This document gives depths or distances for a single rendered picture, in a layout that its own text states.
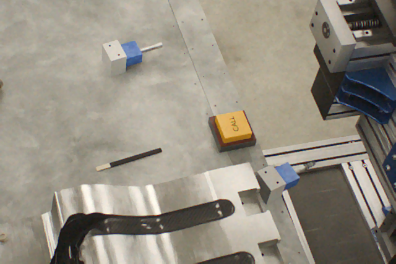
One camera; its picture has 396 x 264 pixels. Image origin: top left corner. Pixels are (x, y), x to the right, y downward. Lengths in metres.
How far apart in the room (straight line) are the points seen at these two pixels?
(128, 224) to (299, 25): 1.74
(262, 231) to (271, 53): 1.52
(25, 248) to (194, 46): 0.63
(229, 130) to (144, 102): 0.20
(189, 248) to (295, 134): 1.33
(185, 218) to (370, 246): 0.94
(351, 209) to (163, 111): 0.84
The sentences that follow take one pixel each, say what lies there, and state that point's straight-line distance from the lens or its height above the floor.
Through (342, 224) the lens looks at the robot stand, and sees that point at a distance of 2.27.
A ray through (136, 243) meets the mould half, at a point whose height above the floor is 0.91.
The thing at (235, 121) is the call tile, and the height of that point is 0.84.
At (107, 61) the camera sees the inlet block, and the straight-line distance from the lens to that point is 1.67.
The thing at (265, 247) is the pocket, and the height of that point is 0.86.
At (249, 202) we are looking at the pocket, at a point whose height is 0.86.
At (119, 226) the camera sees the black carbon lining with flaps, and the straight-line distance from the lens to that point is 1.36.
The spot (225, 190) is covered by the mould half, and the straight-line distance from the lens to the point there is 1.44.
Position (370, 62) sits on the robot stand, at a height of 0.92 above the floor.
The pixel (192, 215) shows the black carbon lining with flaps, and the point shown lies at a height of 0.88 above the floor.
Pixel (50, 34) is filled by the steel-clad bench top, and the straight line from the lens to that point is 1.76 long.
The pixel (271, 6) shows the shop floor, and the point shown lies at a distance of 3.02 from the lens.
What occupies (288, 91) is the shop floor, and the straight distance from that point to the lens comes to 2.76.
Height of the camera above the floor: 2.12
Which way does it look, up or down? 54 degrees down
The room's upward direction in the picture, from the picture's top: 11 degrees clockwise
